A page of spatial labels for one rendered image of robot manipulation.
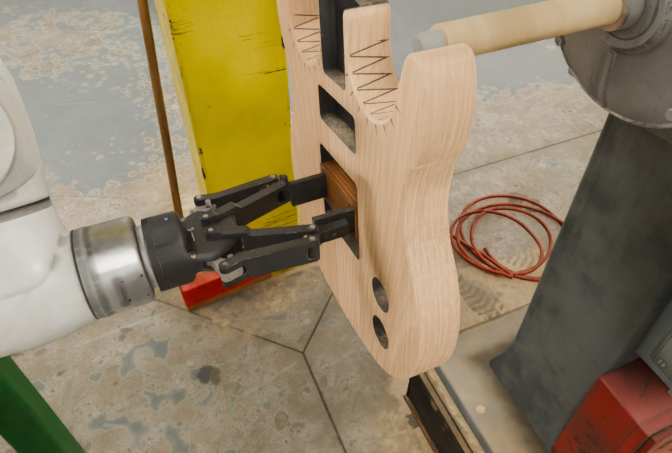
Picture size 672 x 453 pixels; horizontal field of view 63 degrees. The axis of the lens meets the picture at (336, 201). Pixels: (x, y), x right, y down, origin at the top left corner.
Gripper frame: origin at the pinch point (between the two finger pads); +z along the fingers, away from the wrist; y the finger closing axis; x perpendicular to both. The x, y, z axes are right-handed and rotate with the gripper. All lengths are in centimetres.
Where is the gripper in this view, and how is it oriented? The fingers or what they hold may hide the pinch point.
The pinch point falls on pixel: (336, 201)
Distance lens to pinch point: 60.1
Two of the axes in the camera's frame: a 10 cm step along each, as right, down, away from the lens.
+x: -0.6, -8.2, -5.8
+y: 3.9, 5.1, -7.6
